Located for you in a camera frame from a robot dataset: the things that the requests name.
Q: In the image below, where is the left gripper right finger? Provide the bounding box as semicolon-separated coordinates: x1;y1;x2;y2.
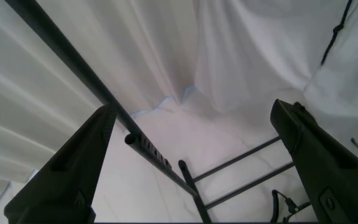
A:
270;98;358;222

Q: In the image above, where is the black cable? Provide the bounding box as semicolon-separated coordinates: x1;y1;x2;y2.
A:
270;189;312;223

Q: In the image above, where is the black clothes rack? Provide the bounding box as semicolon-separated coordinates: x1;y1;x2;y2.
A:
4;0;295;223

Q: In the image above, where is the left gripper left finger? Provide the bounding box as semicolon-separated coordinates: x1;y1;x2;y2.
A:
4;104;117;222

